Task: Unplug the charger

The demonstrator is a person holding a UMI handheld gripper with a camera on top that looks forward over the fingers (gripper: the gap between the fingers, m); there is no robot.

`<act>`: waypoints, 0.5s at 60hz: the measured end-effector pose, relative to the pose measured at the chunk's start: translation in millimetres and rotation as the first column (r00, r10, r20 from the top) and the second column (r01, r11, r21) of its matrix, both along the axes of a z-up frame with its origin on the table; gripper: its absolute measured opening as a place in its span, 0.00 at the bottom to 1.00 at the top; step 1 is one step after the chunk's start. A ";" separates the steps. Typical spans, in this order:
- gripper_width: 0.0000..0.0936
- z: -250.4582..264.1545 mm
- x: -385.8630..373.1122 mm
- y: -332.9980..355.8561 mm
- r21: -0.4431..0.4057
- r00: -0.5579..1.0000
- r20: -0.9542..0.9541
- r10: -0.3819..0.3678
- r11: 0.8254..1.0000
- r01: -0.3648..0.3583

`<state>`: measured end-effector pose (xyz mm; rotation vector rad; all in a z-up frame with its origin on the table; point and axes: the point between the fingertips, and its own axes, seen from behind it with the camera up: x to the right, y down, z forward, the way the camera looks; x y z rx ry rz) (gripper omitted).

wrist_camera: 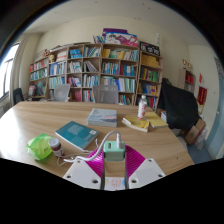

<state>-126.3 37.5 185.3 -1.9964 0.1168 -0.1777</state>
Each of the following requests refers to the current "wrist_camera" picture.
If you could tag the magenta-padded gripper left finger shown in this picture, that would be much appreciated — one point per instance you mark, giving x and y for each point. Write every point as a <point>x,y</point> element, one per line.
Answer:
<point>81,173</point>

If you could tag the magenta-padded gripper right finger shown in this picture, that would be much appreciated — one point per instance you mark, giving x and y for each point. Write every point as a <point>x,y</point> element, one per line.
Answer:
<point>146,173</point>

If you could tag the mint green charger block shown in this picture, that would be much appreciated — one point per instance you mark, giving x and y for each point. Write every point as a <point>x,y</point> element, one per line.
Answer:
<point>114,151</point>

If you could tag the teal book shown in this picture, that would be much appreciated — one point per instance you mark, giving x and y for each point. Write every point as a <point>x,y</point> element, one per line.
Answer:
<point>76,133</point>

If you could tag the green plastic bag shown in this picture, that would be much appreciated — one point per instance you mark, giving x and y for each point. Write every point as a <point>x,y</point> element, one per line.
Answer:
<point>38,146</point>

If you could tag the open yellow book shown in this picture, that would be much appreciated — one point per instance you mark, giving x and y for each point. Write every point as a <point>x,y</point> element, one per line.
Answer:
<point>136,123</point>

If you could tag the flat yellow book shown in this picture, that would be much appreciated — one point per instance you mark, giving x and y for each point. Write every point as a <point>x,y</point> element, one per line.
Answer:
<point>156,120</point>

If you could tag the grey book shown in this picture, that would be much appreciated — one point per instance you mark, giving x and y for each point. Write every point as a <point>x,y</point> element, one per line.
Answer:
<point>102,116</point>

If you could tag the cardboard box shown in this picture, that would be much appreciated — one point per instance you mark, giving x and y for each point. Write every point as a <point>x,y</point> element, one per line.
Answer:
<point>196,131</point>

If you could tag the white bottle with red label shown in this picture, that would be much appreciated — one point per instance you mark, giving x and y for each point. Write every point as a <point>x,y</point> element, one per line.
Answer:
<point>142,108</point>

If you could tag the black cloth cover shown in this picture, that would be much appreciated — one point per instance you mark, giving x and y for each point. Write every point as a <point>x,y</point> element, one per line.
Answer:
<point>178,106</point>

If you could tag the grey mesh chair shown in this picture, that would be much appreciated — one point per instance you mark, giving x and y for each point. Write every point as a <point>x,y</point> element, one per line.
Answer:
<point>62,92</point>
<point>106,94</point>

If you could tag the dark chair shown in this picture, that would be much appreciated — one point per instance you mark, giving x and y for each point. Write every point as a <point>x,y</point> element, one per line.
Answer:
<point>18,96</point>

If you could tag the wooden bookshelf unit with books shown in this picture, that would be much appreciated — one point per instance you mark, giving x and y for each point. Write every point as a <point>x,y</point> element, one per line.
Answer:
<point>110,66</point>

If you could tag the window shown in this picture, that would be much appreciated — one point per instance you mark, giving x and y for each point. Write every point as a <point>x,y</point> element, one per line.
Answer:
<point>8,71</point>

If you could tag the red wall hanging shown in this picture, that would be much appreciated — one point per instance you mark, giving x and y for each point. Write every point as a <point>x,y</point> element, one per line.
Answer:
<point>202,95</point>

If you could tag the small wooden wall shelf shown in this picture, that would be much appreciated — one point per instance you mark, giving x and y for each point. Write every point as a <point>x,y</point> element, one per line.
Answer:
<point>187,80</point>

